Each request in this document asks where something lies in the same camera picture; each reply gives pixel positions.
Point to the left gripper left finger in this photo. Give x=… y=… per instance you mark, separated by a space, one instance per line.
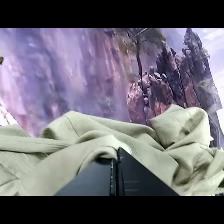
x=93 y=181

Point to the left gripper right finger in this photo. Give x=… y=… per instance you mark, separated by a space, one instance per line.
x=140 y=181

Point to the pale green shirt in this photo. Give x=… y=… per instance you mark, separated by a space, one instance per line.
x=73 y=140

